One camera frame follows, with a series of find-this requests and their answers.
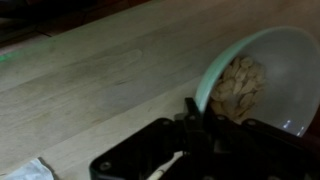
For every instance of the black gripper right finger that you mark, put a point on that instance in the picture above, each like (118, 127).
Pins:
(215, 122)

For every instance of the pile of pale nuts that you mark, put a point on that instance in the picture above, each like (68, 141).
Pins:
(240, 83)

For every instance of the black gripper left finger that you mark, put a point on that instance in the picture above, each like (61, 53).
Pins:
(192, 115)

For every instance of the white bowl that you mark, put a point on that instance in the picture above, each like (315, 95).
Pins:
(286, 66)

